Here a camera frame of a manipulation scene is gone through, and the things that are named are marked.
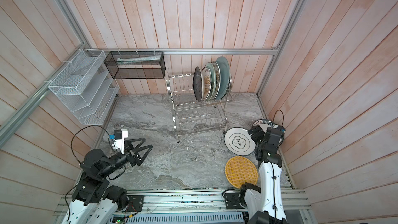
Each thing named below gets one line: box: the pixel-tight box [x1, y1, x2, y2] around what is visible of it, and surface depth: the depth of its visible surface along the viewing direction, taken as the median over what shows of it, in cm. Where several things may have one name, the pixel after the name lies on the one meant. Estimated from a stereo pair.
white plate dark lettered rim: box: [252, 119, 279, 133], surface depth 105 cm
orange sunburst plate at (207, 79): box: [201, 66, 212, 102], surface depth 74 cm
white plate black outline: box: [223, 127, 257, 157], surface depth 96 cm
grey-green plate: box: [215, 56, 231, 101], surface depth 73 cm
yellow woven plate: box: [224, 156, 259, 189], surface depth 84 cm
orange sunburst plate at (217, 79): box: [211, 61, 221, 101], surface depth 71 cm
